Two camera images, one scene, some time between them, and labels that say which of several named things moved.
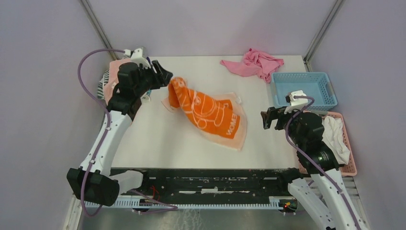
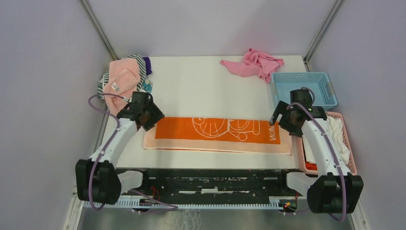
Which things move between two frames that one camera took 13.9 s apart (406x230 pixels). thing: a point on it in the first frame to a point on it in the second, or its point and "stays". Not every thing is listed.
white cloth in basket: [334, 140] stays
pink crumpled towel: [255, 63] stays
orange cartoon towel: [220, 119] to [232, 134]
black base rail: [218, 184] stays
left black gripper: [161, 78] to [156, 115]
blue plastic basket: [317, 85] stays
